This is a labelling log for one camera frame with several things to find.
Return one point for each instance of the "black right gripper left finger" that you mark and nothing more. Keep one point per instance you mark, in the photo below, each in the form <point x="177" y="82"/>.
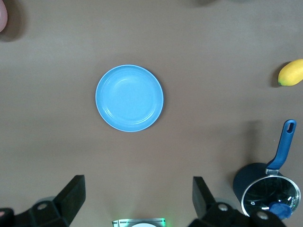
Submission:
<point x="71" y="196"/>

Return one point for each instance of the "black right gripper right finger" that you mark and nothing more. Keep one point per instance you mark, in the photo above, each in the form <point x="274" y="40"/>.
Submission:
<point x="201" y="196"/>

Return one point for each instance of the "blue shallow plate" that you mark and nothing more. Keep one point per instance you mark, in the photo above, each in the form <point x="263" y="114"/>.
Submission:
<point x="129" y="98"/>

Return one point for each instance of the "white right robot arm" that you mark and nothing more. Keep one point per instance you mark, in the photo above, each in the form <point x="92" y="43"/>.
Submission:
<point x="142" y="225"/>

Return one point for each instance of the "dark blue saucepan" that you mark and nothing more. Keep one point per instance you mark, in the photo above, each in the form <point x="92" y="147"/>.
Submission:
<point x="245" y="179"/>

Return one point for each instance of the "glass lid with blue knob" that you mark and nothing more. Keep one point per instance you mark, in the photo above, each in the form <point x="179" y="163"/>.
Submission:
<point x="272" y="191"/>

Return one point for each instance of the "brown table cover mat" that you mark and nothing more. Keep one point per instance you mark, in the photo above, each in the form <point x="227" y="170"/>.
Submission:
<point x="189" y="59"/>

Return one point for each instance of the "yellow lemon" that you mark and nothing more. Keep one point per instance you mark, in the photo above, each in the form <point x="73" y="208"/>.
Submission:
<point x="292" y="73"/>

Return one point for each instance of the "small pink bowl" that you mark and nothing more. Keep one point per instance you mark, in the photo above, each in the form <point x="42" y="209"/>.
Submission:
<point x="2" y="17"/>

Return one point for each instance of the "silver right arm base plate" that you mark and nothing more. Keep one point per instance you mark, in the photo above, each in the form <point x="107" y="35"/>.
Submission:
<point x="118" y="223"/>

